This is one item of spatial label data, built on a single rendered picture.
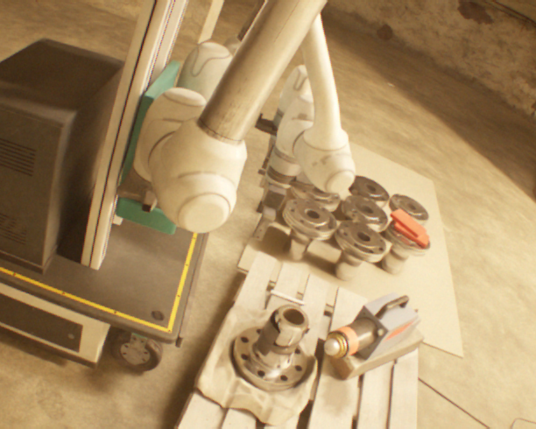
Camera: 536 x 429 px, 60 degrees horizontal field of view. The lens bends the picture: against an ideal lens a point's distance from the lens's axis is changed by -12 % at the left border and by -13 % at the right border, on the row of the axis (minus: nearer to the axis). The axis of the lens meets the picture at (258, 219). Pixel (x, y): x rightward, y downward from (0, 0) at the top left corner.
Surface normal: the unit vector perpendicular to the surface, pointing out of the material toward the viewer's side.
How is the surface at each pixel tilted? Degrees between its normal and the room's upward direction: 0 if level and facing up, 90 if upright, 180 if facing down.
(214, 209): 99
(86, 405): 0
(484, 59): 90
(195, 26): 90
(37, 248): 90
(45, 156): 90
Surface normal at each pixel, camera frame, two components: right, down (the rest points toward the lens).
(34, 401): 0.34, -0.78
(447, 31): -0.23, 0.47
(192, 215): 0.33, 0.70
